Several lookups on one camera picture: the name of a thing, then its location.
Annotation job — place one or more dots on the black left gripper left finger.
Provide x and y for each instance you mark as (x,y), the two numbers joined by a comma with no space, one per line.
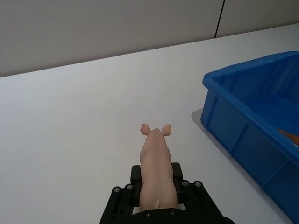
(121,200)

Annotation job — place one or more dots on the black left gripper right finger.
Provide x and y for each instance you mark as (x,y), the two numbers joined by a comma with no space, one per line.
(194,196)

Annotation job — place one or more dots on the pink toy pig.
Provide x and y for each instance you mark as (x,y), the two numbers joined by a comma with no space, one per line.
(156,163)

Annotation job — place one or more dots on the blue plastic bin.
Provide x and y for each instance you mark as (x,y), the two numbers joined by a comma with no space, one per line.
(233,130)

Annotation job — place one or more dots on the orange toy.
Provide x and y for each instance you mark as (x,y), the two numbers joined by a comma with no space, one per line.
(293,138)

